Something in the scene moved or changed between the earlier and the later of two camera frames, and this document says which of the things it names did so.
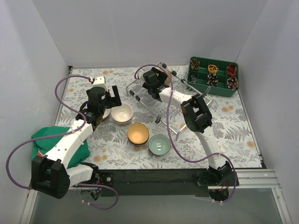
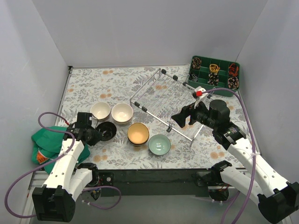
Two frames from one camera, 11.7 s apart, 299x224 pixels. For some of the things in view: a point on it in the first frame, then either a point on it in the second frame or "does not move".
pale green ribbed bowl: x=159 y=144 does not move
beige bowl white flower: x=124 y=113 does not move
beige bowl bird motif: x=138 y=133 does not move
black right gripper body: x=158 y=76 -> x=190 y=114
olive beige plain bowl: x=168 y=78 -> x=107 y=129
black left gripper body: x=112 y=99 -> x=96 y=136
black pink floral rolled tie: x=232 y=83 does not move
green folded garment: x=40 y=147 does not move
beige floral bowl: x=122 y=122 does not move
